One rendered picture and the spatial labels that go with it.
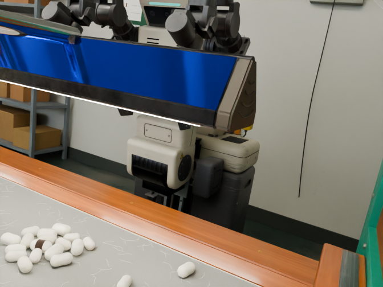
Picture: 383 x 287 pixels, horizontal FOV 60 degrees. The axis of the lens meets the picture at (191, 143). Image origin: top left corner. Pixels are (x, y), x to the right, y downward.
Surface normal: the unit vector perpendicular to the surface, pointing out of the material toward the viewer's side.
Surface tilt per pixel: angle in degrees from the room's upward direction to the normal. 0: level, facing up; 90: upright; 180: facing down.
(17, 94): 90
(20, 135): 90
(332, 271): 0
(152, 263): 0
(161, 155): 98
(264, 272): 45
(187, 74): 58
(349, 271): 0
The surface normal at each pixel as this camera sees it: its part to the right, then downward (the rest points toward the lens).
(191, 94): -0.31, -0.40
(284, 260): 0.14, -0.96
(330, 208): -0.46, 0.13
